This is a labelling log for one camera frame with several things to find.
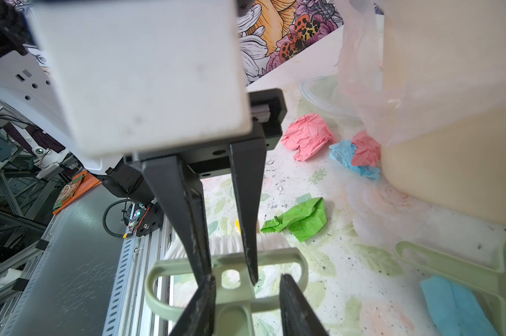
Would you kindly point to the large pink paper scrap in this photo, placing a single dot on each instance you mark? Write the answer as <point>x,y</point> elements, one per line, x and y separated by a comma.
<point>307,136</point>

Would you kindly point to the orange booklet on floor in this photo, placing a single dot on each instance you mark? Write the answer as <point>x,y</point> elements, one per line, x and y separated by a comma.
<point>79,185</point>

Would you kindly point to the green paper scrap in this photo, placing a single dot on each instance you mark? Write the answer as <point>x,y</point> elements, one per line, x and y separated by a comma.
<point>303,221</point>

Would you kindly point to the yellow paper scrap centre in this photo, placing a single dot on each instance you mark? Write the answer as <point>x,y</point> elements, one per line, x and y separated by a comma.
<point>237,224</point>

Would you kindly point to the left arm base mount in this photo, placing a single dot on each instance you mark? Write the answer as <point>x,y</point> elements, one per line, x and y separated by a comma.
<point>152,220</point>

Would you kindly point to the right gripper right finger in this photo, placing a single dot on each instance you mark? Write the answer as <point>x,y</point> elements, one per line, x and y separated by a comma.
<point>298,318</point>

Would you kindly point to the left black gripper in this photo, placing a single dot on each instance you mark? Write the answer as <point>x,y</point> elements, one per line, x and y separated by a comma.
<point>138,76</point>

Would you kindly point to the cream bin with plastic bag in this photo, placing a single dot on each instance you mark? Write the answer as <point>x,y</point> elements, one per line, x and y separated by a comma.
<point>428,81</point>

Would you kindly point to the blue paper scrap near bin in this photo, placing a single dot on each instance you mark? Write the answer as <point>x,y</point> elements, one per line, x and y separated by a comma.
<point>344,152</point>

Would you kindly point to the aluminium front rail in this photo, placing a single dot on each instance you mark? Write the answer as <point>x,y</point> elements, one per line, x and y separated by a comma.
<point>128,313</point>

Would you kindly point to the blue paper scrap by dustpan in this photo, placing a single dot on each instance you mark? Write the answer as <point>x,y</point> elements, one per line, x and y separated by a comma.
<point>454,309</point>

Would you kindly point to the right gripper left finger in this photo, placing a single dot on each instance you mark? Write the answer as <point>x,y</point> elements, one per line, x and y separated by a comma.
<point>198,317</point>

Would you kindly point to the green plastic dustpan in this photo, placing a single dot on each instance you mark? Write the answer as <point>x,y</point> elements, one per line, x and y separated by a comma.
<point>489,281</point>

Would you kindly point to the green hand brush white bristles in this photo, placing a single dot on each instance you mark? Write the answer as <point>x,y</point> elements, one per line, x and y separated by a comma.
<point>236,300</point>

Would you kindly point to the clear glass bowl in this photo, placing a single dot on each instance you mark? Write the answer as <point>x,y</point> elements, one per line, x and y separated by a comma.
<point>324,93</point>

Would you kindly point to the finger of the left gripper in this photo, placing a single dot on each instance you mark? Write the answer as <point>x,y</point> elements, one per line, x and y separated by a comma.
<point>247,164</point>
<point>179,192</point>

